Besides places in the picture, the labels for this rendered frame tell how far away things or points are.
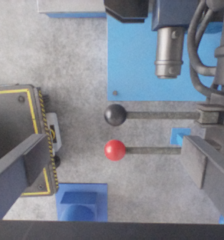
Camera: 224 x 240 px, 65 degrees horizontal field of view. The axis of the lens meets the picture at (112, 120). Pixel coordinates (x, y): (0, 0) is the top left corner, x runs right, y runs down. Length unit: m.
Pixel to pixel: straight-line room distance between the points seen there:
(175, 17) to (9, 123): 0.95
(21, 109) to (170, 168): 1.15
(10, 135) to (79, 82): 0.54
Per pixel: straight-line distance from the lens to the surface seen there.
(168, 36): 0.74
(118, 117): 0.26
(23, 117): 1.08
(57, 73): 1.30
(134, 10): 0.74
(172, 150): 0.30
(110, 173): 1.48
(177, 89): 1.19
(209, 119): 0.30
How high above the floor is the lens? 1.24
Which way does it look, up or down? 74 degrees down
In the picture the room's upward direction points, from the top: 175 degrees counter-clockwise
